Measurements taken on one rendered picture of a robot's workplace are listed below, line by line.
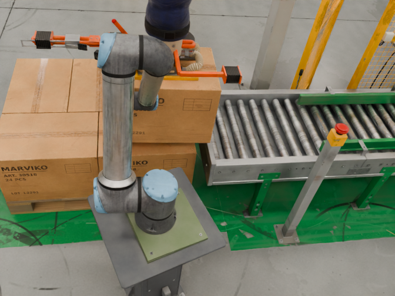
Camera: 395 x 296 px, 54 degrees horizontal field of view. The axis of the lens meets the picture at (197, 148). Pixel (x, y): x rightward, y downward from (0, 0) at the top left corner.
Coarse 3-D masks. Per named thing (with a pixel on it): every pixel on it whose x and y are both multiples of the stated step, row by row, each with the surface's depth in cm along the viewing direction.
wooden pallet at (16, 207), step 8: (32, 200) 251; (40, 200) 252; (48, 200) 254; (56, 200) 255; (64, 200) 256; (72, 200) 269; (80, 200) 270; (16, 208) 255; (24, 208) 256; (32, 208) 258; (40, 208) 262; (48, 208) 262; (56, 208) 263; (64, 208) 264; (72, 208) 264; (80, 208) 265; (88, 208) 267
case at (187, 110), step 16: (208, 48) 228; (208, 64) 217; (176, 80) 203; (192, 80) 205; (208, 80) 207; (160, 96) 201; (176, 96) 202; (192, 96) 203; (208, 96) 205; (144, 112) 208; (160, 112) 209; (176, 112) 210; (192, 112) 212; (208, 112) 213; (144, 128) 216; (160, 128) 218; (176, 128) 219; (192, 128) 221; (208, 128) 222
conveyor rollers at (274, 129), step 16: (240, 112) 272; (256, 112) 272; (288, 112) 279; (304, 112) 278; (336, 112) 283; (352, 112) 283; (368, 112) 290; (384, 112) 288; (224, 128) 257; (272, 128) 264; (288, 128) 264; (320, 128) 270; (368, 128) 276; (384, 128) 275; (224, 144) 249; (240, 144) 249; (256, 144) 250; (304, 144) 256; (320, 144) 257
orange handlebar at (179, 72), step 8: (56, 40) 190; (64, 40) 191; (80, 40) 196; (88, 40) 196; (96, 40) 194; (184, 40) 205; (176, 56) 194; (176, 64) 190; (184, 72) 186; (192, 72) 187; (200, 72) 187; (208, 72) 188; (216, 72) 189
